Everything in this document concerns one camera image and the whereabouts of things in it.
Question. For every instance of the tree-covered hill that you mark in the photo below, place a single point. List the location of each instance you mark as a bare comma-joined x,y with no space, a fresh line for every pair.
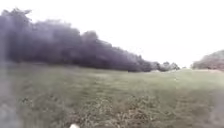
210,61

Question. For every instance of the row of dark trees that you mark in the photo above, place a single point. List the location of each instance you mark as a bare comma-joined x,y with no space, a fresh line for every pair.
56,46

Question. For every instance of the robot's own part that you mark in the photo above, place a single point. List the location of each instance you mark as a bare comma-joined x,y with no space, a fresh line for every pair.
74,126

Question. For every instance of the green grass field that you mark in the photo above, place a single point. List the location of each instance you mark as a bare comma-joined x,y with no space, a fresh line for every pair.
126,93

